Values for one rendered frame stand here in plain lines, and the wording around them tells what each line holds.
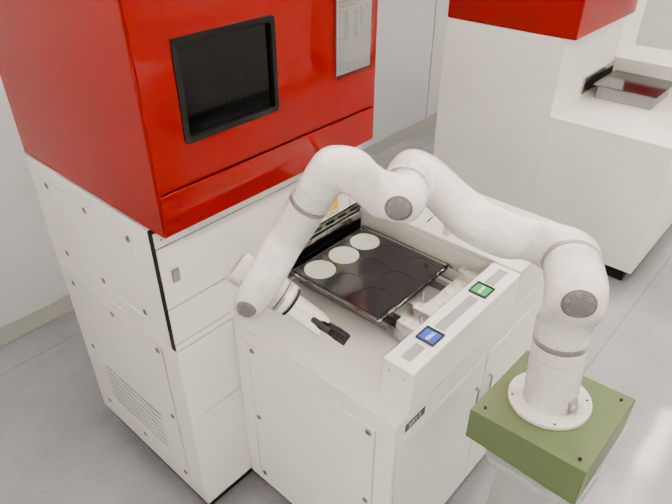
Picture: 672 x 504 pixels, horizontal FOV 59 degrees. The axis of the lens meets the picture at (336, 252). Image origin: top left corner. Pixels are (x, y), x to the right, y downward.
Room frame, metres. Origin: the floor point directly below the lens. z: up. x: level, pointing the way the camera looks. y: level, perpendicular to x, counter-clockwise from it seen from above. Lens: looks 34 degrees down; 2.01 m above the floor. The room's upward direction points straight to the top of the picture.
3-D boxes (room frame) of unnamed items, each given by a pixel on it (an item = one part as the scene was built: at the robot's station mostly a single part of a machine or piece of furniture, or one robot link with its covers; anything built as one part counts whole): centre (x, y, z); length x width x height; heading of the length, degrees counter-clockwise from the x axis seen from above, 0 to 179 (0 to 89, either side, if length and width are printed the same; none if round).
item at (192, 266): (1.55, 0.19, 1.02); 0.82 x 0.03 x 0.40; 138
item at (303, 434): (1.53, -0.24, 0.41); 0.97 x 0.64 x 0.82; 138
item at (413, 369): (1.25, -0.33, 0.89); 0.55 x 0.09 x 0.14; 138
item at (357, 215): (1.67, 0.06, 0.89); 0.44 x 0.02 x 0.10; 138
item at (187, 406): (1.77, 0.44, 0.41); 0.82 x 0.71 x 0.82; 138
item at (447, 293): (1.38, -0.32, 0.87); 0.36 x 0.08 x 0.03; 138
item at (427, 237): (1.76, -0.44, 0.89); 0.62 x 0.35 x 0.14; 48
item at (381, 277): (1.54, -0.11, 0.90); 0.34 x 0.34 x 0.01; 48
